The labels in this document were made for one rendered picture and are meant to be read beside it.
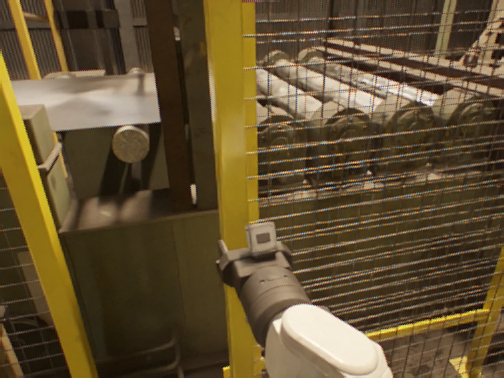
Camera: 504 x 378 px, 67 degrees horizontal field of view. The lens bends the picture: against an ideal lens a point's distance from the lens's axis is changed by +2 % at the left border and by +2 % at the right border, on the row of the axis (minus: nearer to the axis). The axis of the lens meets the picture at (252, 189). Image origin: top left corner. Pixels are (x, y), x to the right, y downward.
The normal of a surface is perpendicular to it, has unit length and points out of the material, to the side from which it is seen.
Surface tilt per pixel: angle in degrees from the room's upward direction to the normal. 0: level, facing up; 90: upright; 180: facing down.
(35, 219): 90
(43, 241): 90
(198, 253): 90
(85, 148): 90
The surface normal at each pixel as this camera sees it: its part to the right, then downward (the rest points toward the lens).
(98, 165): 0.25, 0.43
